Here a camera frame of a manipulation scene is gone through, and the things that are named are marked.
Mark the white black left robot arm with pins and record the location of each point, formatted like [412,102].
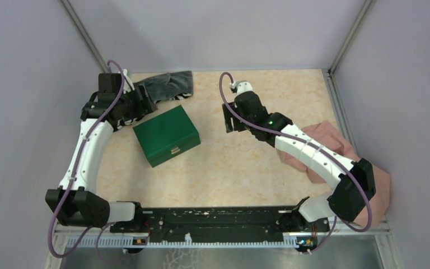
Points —
[75,202]

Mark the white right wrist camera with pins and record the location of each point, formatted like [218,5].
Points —
[239,87]

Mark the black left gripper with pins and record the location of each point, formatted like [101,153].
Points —
[146,105]

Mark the grey-green zebra plush towel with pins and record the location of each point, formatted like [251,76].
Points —
[164,87]

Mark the right aluminium frame post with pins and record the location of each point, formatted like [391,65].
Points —
[352,33]

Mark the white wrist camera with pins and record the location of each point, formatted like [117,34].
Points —
[239,87]
[128,84]

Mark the aluminium frame post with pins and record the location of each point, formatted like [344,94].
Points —
[84,35]
[352,33]

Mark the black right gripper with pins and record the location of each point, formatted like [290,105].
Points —
[228,121]

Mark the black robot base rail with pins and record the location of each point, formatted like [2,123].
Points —
[220,226]

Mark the left aluminium frame post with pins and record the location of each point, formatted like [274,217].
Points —
[84,35]

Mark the green jewelry box with lid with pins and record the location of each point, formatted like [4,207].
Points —
[167,136]

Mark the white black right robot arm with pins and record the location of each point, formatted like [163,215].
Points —
[352,182]

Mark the pink cloth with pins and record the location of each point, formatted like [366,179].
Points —
[327,134]

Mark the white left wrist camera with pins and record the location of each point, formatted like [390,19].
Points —
[128,84]

